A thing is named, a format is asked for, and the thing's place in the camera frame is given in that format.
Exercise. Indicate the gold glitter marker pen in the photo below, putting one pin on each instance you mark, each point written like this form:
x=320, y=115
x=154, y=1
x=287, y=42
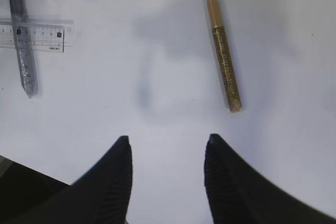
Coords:
x=224, y=58

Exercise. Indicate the silver glitter marker pen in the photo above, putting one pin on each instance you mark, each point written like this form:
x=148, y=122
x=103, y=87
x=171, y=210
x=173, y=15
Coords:
x=22, y=42

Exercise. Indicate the clear plastic ruler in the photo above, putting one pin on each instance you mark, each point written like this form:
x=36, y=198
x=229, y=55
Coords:
x=46, y=35

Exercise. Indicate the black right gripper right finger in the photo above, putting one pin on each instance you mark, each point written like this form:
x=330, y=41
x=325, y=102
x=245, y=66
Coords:
x=237, y=193

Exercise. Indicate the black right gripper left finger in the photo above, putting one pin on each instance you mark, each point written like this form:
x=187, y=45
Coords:
x=101, y=195

